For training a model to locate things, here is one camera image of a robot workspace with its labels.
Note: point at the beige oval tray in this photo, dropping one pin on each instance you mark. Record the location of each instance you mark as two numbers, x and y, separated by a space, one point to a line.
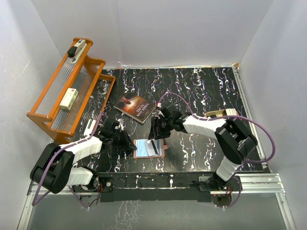
214 114

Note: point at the stack of credit cards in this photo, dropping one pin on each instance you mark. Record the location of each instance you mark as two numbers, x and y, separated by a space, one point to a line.
230 111

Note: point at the dark paperback book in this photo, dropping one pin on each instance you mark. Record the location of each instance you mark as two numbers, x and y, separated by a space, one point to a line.
135 107

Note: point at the black white stapler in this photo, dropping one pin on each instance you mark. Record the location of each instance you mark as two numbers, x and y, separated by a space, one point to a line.
75 52

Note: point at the small white green box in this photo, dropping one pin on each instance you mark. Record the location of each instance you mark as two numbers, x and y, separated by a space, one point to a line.
68 99

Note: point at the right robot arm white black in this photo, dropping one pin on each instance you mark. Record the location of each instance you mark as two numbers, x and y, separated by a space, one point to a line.
233 136

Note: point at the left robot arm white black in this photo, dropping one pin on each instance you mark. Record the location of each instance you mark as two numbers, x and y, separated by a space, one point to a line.
54 169

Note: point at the orange wooden shelf rack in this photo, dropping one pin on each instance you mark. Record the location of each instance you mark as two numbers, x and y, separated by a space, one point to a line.
83 75

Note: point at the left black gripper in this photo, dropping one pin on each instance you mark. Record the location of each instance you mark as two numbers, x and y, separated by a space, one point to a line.
127 144

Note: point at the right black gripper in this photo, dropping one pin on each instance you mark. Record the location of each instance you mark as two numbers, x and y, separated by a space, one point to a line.
156 132

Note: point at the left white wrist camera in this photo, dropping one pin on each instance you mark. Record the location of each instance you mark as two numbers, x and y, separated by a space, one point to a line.
119 126

